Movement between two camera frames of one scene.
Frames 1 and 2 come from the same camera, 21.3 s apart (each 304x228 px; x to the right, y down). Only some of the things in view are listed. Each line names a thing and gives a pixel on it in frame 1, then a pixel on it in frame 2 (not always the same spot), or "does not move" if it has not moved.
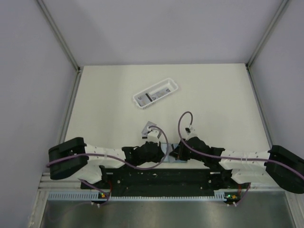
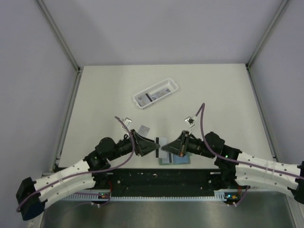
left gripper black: x=159 y=156 -> x=144 y=146
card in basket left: x=142 y=99 does not move
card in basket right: x=156 y=95 does not move
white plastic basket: x=154 y=94 does not move
